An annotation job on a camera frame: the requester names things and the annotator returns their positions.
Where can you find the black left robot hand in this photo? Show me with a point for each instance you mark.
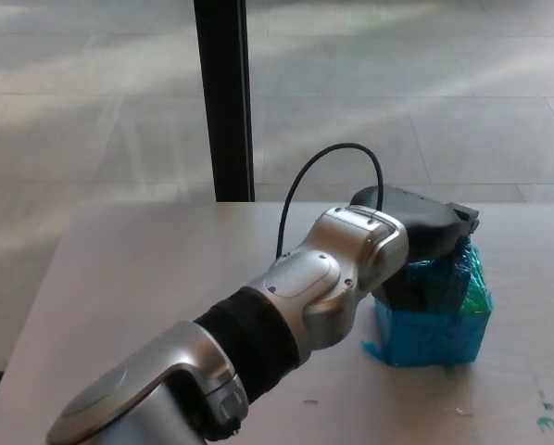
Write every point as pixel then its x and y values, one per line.
pixel 420 222

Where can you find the small blue taped cube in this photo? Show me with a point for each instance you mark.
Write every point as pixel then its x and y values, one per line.
pixel 444 283

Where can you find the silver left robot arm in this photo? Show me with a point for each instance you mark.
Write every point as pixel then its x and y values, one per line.
pixel 305 287

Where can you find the big blue taped cube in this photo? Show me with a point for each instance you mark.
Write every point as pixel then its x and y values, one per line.
pixel 425 338

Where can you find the black window frame post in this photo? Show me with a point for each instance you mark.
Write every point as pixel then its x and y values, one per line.
pixel 226 92

